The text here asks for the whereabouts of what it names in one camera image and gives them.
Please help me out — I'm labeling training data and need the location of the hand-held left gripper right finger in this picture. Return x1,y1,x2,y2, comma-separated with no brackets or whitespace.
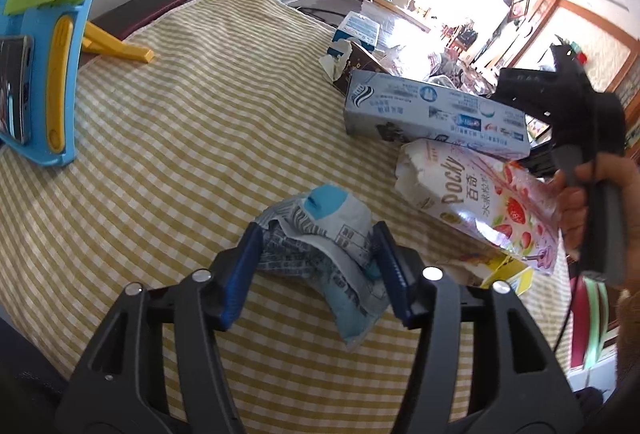
371,221,586,434

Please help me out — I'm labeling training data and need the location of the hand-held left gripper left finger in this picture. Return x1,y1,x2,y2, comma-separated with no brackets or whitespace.
55,223,266,434

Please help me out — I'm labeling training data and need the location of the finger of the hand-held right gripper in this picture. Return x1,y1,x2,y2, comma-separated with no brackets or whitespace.
491,68,558,119

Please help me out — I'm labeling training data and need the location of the blue white wrapper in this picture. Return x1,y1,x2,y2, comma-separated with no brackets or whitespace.
255,184,391,347

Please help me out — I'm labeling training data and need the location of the yellow tea drink carton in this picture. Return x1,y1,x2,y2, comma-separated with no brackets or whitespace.
480,254,536,295

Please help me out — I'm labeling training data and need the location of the brown snack box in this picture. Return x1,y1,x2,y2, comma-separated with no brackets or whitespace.
320,40,396,95

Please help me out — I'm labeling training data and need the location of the person's right hand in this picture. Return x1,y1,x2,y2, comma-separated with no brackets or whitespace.
547,153,626,261

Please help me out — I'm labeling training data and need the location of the blue white toothpaste box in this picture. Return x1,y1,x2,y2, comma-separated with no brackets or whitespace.
343,68,532,161

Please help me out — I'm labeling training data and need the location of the pink strawberry snack box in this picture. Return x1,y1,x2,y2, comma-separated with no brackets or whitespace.
394,139,563,275

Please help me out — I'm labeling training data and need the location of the yellow checked cloth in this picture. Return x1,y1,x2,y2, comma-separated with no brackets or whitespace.
0,0,573,422

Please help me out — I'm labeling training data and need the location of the small blue white box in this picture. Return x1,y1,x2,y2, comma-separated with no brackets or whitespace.
334,11,381,52

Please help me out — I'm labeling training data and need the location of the dark red flat case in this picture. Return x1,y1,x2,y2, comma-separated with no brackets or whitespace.
90,0,193,42

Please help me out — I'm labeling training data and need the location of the dark smartphone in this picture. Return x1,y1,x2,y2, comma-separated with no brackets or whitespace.
0,35,35,145

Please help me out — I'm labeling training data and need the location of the black cable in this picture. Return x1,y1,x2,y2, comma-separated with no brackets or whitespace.
551,259,587,357

